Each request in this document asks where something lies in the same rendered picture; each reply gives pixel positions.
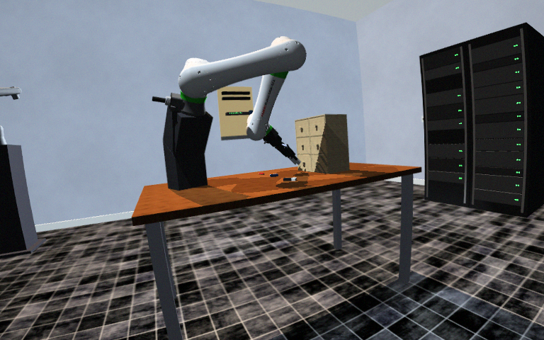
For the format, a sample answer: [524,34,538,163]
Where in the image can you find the small wooden chest of drawers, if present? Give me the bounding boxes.
[298,114,349,174]

